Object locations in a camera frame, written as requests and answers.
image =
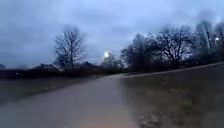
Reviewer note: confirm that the dry grass field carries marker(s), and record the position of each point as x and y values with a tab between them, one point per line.
180	96

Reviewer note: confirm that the dark grass strip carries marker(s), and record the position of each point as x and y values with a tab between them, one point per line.
36	87

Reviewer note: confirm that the row of bare trees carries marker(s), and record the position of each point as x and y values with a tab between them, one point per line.
166	50

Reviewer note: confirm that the dark hedge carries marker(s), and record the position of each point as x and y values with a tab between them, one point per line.
30	73

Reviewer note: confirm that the street lamp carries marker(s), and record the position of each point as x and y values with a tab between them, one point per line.
106	54
216	39

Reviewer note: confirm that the bare round tree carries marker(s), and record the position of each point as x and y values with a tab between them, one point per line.
70	48

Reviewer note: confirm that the pale side path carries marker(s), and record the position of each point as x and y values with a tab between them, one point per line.
173	69

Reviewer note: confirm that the grey paved path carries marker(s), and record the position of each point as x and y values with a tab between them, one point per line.
90	106

